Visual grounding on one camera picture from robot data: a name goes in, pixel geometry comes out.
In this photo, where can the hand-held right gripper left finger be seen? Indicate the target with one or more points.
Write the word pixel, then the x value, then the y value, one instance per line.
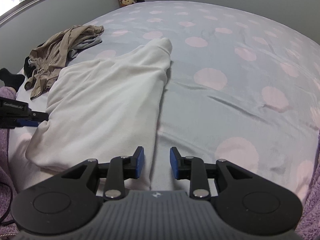
pixel 140 161

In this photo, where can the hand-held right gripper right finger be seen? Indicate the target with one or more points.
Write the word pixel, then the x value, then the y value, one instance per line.
pixel 173 161

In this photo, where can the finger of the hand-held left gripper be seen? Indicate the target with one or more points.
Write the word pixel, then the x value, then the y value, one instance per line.
pixel 37 116

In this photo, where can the white sweatshirt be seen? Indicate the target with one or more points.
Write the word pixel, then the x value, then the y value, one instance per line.
pixel 105 100

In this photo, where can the person's black sock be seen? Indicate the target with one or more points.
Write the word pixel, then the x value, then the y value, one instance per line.
pixel 10 78

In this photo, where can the black garment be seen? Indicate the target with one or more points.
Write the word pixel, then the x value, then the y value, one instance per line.
pixel 28 66

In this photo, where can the beige garment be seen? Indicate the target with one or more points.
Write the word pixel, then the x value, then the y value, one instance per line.
pixel 52 52

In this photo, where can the grey garment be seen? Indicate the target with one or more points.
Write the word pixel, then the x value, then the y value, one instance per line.
pixel 85 43

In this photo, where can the pink dotted bed sheet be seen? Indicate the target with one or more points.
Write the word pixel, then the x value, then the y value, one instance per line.
pixel 225 55

